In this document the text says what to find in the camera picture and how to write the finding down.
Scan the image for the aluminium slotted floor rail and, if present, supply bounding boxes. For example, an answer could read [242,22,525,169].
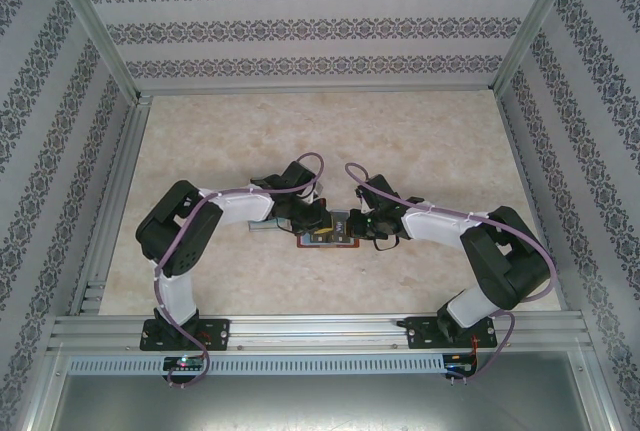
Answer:
[69,93,154,317]

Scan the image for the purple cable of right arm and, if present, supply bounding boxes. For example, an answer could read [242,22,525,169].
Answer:
[343,161,558,385]

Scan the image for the aluminium frame post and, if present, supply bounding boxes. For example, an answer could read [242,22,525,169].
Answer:
[46,0,142,102]
[579,345,629,431]
[491,0,585,95]
[14,348,71,431]

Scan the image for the black thin cable loop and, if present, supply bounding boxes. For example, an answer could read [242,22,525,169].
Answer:
[372,234,402,253]

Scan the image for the gray metal sheet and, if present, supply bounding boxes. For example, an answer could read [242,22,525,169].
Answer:
[49,374,599,431]

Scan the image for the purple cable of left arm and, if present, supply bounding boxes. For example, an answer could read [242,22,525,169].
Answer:
[153,151,329,390]

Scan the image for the wide aluminium mounting rail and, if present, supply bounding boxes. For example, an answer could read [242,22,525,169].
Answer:
[47,313,590,353]

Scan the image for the aluminium frame crossbar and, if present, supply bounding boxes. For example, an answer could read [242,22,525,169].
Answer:
[132,81,501,98]

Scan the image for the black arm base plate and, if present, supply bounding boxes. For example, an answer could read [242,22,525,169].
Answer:
[141,318,232,353]
[406,315,499,351]

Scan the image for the brown leather card holder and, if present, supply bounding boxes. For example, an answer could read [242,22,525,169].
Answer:
[296,209,362,251]

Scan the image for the small circuit board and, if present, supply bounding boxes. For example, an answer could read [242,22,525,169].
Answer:
[163,356,208,372]
[444,361,480,378]

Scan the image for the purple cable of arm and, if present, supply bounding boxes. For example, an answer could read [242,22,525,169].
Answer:
[343,161,558,385]
[153,151,329,390]

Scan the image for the slotted gray cable duct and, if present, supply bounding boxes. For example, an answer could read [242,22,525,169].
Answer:
[67,354,447,377]

